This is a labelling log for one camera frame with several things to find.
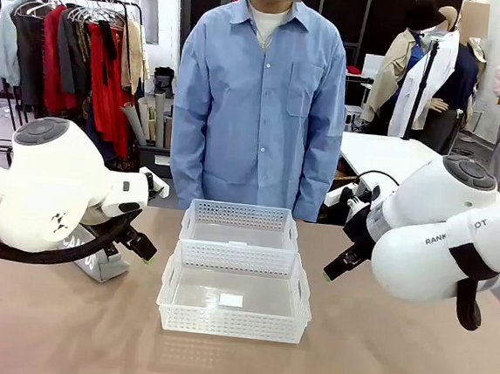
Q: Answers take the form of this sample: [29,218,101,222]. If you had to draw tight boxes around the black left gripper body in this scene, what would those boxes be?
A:
[116,216,143,244]

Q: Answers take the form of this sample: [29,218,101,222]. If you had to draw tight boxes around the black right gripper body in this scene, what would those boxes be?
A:
[341,201,379,254]

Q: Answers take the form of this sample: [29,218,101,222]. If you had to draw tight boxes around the person left forearm blue sleeve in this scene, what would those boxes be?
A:
[292,127,344,225]

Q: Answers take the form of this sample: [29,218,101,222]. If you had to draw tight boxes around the person right forearm blue sleeve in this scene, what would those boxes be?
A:
[164,114,211,213]

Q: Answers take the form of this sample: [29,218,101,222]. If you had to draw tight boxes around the grey storage bin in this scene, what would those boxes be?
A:
[134,141,174,178]

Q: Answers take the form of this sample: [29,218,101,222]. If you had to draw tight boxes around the white table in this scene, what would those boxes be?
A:
[337,131,448,187]

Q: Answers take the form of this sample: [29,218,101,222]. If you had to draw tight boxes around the white perforated plastic basket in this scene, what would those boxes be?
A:
[178,197,303,255]
[154,236,318,345]

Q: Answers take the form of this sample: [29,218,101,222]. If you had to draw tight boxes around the white paper label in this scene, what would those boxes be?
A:
[217,292,245,309]

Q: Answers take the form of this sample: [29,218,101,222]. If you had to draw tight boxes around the dark blue jeans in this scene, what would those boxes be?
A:
[80,113,108,153]

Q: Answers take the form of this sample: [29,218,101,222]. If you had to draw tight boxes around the brown cardboard tube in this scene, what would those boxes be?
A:
[161,113,175,149]

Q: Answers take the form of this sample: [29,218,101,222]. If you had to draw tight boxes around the grey paper roll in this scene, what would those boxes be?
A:
[117,100,151,146]

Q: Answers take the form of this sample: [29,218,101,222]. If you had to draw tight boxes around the small white cabinet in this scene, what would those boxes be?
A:
[341,104,366,135]

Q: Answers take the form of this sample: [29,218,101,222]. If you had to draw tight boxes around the beige cardboard tube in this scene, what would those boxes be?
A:
[134,96,154,145]

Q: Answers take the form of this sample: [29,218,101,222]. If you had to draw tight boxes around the grey cardboard tube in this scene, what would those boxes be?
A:
[149,91,170,149]

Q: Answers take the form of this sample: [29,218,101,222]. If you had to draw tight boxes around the red dress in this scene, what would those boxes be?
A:
[77,22,141,160]

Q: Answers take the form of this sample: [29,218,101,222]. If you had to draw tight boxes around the black bag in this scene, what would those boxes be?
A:
[151,65,178,99]

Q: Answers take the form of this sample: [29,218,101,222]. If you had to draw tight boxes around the mannequin in beige trench coat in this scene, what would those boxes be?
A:
[359,24,427,139]

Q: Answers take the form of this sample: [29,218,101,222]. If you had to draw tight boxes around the person in blue shirt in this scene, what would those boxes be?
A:
[163,0,356,225]

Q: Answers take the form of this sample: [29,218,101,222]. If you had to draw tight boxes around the black stand pole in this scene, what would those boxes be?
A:
[402,37,442,143]

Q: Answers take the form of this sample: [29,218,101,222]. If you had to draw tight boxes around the white box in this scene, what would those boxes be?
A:
[362,51,396,82]

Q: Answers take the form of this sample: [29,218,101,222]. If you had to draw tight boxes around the beige blouse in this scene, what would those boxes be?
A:
[116,17,155,97]

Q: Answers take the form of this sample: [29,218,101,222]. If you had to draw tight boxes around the red jacket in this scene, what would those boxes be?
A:
[35,2,90,116]

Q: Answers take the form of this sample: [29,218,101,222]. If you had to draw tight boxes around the mannequin in navy top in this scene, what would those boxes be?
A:
[419,0,493,158]

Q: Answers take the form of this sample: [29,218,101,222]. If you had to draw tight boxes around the dark grey jacket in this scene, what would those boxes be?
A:
[51,3,101,99]

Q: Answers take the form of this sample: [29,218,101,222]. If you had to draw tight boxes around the black scarf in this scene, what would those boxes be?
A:
[92,19,122,89]

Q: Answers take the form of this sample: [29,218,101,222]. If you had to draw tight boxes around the brown patterned garment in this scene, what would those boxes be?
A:
[65,17,99,121]

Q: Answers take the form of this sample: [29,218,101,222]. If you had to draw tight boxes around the black coat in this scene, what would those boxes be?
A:
[5,10,51,108]

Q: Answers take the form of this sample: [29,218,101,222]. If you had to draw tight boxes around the mint green jacket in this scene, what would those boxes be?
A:
[0,0,29,89]

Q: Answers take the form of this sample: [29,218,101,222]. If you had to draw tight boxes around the black hat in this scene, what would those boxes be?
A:
[404,0,445,37]

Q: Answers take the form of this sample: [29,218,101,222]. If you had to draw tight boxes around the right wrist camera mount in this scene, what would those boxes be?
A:
[325,180,373,213]

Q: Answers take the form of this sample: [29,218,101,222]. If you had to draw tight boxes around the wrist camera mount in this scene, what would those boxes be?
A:
[325,180,373,213]
[137,166,173,199]

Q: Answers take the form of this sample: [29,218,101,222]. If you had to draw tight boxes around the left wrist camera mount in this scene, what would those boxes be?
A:
[137,166,173,199]

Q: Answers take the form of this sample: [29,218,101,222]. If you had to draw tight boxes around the thin black cable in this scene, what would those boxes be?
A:
[354,168,404,197]

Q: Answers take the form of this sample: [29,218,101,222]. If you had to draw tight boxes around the black corrugated cable conduit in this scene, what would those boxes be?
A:
[441,241,500,334]
[0,195,144,275]

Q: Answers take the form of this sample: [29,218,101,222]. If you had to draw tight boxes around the silver wall mirror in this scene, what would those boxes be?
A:
[128,0,163,47]

